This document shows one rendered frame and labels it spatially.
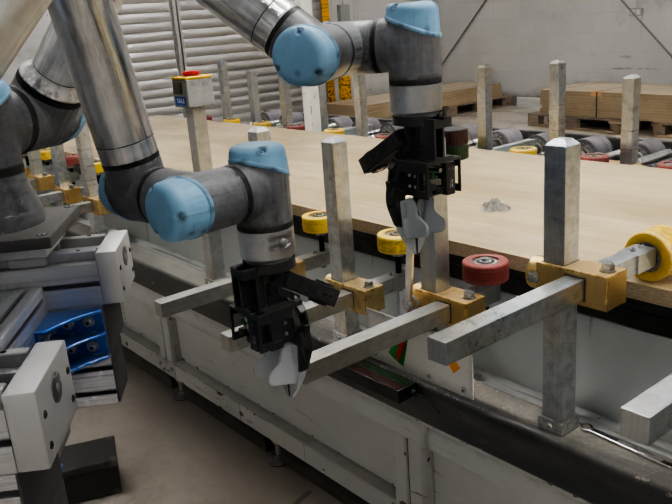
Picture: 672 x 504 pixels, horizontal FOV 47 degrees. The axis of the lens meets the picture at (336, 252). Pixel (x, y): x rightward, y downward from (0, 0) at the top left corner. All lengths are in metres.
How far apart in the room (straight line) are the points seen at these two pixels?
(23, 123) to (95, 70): 0.39
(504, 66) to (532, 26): 0.69
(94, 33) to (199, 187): 0.22
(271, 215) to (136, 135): 0.20
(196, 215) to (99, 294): 0.44
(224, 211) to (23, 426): 0.32
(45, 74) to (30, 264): 0.31
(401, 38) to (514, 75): 9.61
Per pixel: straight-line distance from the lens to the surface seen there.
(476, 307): 1.28
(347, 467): 2.15
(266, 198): 0.97
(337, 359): 1.14
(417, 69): 1.08
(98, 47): 0.98
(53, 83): 1.38
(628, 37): 9.63
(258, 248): 0.99
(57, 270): 1.31
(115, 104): 0.99
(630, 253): 1.22
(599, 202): 1.76
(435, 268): 1.29
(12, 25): 0.78
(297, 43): 0.98
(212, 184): 0.92
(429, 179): 1.11
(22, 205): 1.33
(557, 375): 1.20
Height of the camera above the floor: 1.33
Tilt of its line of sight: 17 degrees down
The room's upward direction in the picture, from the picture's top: 4 degrees counter-clockwise
